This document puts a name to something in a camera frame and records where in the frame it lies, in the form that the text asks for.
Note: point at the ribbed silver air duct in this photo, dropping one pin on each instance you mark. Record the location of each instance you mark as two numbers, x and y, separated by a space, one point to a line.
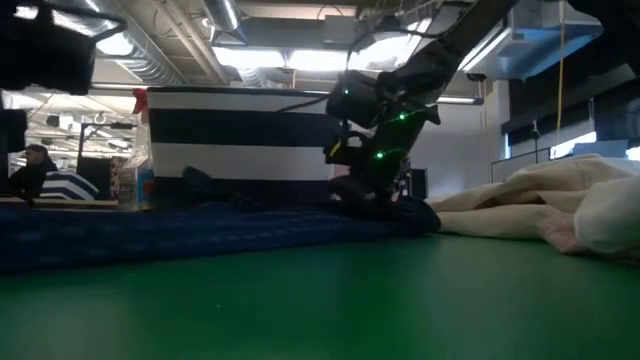
150 65

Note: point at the light wooden table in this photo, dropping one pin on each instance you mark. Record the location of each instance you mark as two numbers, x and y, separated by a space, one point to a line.
65 202

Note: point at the dark navy garment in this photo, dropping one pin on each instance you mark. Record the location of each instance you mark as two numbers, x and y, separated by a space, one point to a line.
150 235

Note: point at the green table mat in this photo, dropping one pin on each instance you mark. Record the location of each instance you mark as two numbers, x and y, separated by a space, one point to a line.
350 310

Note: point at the linear ceiling lamp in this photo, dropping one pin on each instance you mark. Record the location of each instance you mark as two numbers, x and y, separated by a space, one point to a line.
115 86
460 100

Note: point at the clear bottle with red cap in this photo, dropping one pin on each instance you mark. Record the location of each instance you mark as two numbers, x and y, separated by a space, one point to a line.
135 185

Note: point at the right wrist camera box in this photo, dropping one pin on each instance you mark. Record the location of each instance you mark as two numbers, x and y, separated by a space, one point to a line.
355 100

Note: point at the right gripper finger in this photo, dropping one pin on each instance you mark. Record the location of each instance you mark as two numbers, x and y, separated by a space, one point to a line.
355 195
387 200

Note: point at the grey ceiling box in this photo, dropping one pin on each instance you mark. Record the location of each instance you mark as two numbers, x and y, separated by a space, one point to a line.
341 27

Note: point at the person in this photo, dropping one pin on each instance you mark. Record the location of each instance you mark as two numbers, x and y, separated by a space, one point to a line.
30 175

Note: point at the rectangular silver air duct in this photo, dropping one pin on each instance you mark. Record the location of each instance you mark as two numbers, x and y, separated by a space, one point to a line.
530 45

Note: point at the cream cloth garment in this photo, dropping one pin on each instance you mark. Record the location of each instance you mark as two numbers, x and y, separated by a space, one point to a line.
500 210

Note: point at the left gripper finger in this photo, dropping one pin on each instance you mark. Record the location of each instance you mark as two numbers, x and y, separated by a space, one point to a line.
12 130

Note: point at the navy white striped basket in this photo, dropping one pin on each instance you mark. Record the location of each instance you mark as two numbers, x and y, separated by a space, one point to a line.
240 160
70 187

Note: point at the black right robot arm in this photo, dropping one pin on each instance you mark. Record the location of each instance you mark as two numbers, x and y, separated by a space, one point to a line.
465 30

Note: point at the round silver air duct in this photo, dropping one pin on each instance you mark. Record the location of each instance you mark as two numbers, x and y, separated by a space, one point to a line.
222 15

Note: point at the black computer monitor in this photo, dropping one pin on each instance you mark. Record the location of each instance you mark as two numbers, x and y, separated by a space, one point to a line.
419 185

